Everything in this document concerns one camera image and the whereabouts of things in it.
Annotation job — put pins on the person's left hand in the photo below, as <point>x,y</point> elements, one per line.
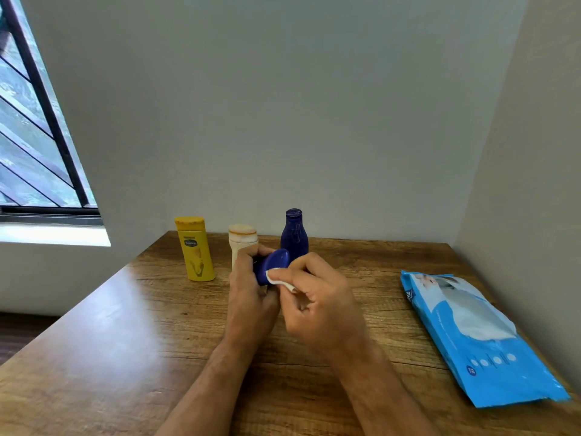
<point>248,304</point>

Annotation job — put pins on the person's right hand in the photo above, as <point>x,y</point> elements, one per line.
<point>324,313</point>

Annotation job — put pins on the person's right thumb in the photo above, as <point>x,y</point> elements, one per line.
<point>288,279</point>

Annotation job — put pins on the person's left thumb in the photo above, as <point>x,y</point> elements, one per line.
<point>252,263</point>

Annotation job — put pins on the white wet wipe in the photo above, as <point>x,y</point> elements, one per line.
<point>280,280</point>

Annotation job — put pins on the small dark blue bottle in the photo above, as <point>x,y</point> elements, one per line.
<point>271,266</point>

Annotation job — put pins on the person's left forearm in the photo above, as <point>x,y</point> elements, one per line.
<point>209,388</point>

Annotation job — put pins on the person's right forearm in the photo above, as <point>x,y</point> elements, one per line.
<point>376,390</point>

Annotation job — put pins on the cream white bottle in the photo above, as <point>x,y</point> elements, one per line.
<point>242,242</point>

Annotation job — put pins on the tall dark blue bottle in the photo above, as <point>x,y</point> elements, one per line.
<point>294,236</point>

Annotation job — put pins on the yellow lotion bottle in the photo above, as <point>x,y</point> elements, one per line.
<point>195,249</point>

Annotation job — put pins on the blue wet wipes packet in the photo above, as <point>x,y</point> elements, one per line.
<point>476,335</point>

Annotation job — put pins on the window with black grille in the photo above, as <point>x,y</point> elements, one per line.
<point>38,131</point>

